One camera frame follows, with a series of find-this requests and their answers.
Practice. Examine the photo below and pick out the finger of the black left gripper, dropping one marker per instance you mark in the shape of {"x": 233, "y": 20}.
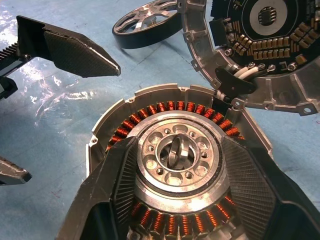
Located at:
{"x": 12, "y": 172}

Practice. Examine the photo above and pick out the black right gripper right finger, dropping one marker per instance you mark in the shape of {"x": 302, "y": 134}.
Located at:
{"x": 260, "y": 190}

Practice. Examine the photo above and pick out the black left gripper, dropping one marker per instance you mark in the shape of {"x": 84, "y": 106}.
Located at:
{"x": 6, "y": 85}

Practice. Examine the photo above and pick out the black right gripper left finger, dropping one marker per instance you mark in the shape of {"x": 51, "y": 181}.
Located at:
{"x": 100, "y": 180}

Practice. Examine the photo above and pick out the spoked silver rotor black rim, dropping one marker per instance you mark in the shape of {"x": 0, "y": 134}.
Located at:
{"x": 140, "y": 41}

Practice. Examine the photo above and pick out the silver motor housing copper coils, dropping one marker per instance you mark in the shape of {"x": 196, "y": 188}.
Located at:
{"x": 180, "y": 197}

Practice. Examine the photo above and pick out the silver motor lid circuit board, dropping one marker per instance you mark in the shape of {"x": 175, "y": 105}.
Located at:
{"x": 275, "y": 87}

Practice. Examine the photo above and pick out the blue plastic table cover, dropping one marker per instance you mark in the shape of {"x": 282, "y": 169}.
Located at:
{"x": 62, "y": 120}

